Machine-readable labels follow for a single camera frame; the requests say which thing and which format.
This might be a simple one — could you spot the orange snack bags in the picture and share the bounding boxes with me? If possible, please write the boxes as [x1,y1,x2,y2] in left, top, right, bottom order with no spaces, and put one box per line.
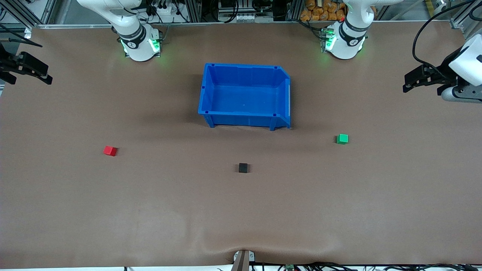
[300,0,346,22]

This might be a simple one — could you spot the white power strip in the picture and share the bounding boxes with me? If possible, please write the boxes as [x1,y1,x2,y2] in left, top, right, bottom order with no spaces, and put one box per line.
[155,5,182,18]

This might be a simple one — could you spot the blue plastic storage bin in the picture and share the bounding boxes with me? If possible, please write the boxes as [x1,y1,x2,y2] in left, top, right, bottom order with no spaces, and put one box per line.
[198,63,292,131]

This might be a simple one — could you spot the brown table mat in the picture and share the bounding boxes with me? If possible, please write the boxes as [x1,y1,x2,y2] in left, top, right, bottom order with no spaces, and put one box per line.
[0,21,482,269]

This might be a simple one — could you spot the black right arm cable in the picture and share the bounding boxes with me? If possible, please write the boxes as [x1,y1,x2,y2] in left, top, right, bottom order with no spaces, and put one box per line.
[0,23,43,48]

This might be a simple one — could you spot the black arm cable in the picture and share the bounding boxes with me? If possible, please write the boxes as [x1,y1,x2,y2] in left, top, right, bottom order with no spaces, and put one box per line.
[412,0,482,76]
[0,23,43,48]

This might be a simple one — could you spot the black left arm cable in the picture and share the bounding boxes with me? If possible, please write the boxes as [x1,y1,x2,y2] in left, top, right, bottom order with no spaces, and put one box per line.
[412,0,482,76]

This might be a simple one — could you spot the aluminium frame profile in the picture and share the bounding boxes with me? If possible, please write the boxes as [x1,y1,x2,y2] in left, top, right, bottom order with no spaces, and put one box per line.
[0,0,58,26]
[450,0,482,40]

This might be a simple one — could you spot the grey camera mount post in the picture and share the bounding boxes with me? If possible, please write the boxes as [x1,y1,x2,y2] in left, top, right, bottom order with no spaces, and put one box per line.
[232,250,255,271]

